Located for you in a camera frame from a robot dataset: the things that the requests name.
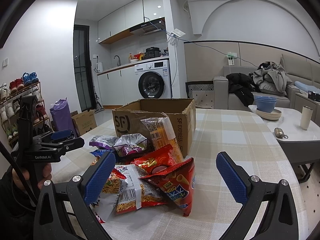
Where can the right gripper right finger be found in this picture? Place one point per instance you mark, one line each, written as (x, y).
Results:
(279, 220)

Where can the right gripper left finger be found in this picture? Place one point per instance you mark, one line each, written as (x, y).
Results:
(52, 219)

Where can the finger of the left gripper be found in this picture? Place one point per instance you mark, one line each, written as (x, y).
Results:
(68, 145)
(63, 135)

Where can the blue snack pack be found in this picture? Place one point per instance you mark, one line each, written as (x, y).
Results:
(100, 152)

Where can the purple silver snack bag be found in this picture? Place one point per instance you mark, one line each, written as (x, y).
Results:
(130, 144)
(103, 141)

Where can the red Oreo cookie pack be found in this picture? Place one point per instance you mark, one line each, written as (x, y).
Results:
(156, 161)

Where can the orange bread loaf bag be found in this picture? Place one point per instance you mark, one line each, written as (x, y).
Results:
(162, 134)

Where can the red cone snack bag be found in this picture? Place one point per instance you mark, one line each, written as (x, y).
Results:
(177, 182)

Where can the noodle stick snack bag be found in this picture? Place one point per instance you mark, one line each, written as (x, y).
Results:
(125, 191)

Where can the person left hand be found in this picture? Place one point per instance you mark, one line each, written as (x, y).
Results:
(43, 173)

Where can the small cardboard box on floor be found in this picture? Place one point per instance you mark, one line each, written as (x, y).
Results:
(84, 122)

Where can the shoe rack with shoes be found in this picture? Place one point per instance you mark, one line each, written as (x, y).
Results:
(11, 94)

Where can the white coffee table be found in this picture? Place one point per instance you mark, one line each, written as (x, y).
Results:
(300, 146)

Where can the metal tea infuser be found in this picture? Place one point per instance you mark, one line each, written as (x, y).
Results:
(279, 133)

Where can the white washing machine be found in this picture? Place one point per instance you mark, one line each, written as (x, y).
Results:
(154, 79)

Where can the cream tumbler cup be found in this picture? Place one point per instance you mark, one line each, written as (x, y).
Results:
(306, 117)

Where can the black pressure cooker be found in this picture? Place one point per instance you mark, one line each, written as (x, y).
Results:
(152, 52)

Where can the blue stacked bowls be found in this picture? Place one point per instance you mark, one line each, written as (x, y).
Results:
(265, 103)

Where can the black jacket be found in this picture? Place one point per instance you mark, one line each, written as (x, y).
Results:
(242, 86)

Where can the range hood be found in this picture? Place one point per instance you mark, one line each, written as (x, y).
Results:
(148, 27)

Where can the grey clothes pile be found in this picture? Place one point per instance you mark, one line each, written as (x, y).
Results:
(271, 78)

